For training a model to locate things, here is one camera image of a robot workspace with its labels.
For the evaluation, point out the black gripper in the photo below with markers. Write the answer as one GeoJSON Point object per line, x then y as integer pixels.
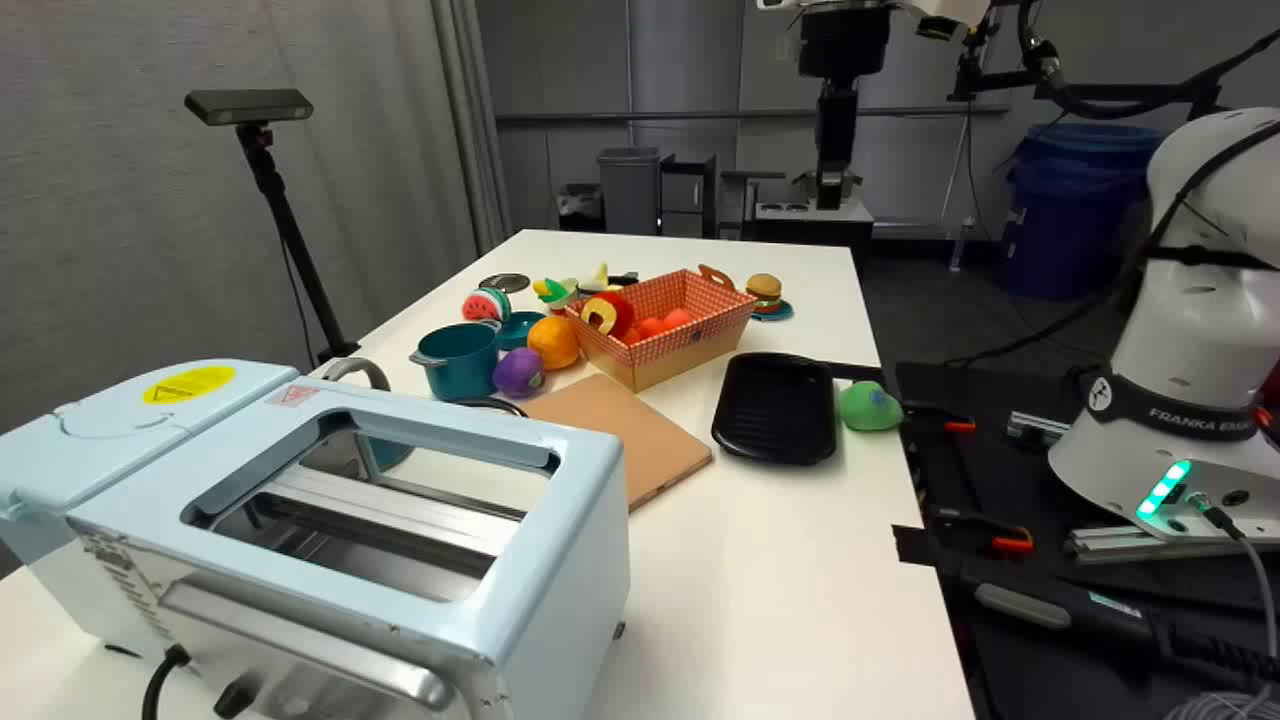
{"type": "Point", "coordinates": [845, 43]}

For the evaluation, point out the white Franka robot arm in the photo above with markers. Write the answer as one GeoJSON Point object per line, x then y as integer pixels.
{"type": "Point", "coordinates": [1203, 334]}

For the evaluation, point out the white background desk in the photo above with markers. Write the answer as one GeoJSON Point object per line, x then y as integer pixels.
{"type": "Point", "coordinates": [802, 222]}

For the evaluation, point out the toy burger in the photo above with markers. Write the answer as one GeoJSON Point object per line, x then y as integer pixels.
{"type": "Point", "coordinates": [762, 284]}

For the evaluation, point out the teal small plate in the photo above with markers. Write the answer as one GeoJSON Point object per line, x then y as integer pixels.
{"type": "Point", "coordinates": [776, 315]}

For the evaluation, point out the red plush toy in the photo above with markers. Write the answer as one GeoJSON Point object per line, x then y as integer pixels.
{"type": "Point", "coordinates": [658, 327]}

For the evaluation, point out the blue trash bin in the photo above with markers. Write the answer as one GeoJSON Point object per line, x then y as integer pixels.
{"type": "Point", "coordinates": [1075, 213]}

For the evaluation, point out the green plush toy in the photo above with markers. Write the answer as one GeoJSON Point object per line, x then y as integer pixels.
{"type": "Point", "coordinates": [871, 406]}

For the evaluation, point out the black plastic tray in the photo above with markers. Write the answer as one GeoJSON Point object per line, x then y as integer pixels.
{"type": "Point", "coordinates": [776, 406]}

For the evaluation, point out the yellow white toy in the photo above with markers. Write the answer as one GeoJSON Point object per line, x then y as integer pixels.
{"type": "Point", "coordinates": [596, 279]}

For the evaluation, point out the red yellow peach half toy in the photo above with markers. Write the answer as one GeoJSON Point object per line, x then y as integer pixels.
{"type": "Point", "coordinates": [608, 315]}

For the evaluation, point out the green yellow toy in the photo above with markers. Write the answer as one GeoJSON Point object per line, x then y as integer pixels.
{"type": "Point", "coordinates": [553, 291]}

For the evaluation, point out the short silver metal bar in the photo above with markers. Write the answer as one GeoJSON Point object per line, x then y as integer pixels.
{"type": "Point", "coordinates": [1039, 425]}

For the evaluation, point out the orange round plush toy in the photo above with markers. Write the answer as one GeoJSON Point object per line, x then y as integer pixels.
{"type": "Point", "coordinates": [553, 342]}

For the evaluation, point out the wooden cutting board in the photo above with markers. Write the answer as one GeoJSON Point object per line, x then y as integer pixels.
{"type": "Point", "coordinates": [641, 443]}

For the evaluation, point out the dark small plate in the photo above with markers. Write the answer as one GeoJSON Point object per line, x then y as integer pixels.
{"type": "Point", "coordinates": [506, 280]}

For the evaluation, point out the purple plush toy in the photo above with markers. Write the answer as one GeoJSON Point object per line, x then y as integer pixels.
{"type": "Point", "coordinates": [516, 374]}

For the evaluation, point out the teal toy pot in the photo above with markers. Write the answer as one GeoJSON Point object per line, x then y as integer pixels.
{"type": "Point", "coordinates": [457, 361]}

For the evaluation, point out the long silver metal bar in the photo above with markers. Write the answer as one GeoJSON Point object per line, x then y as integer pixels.
{"type": "Point", "coordinates": [1146, 544]}

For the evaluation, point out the light blue toaster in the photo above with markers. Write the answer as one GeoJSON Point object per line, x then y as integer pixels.
{"type": "Point", "coordinates": [533, 584]}

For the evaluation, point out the black long tool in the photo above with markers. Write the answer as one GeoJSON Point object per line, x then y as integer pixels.
{"type": "Point", "coordinates": [1107, 620]}

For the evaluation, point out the black tripod stand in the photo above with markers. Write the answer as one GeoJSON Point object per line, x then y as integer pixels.
{"type": "Point", "coordinates": [299, 244]}

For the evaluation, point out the grey curtain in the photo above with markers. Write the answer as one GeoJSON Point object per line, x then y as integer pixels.
{"type": "Point", "coordinates": [135, 226]}

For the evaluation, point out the light blue appliance yellow sticker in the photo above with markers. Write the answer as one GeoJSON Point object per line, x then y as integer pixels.
{"type": "Point", "coordinates": [122, 414]}

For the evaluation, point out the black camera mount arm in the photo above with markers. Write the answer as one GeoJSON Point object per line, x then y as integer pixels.
{"type": "Point", "coordinates": [994, 81]}

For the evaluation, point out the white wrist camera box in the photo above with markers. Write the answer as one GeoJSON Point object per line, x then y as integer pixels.
{"type": "Point", "coordinates": [951, 13]}

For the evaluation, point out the black bar camera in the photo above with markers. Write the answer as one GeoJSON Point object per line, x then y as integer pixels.
{"type": "Point", "coordinates": [249, 107]}

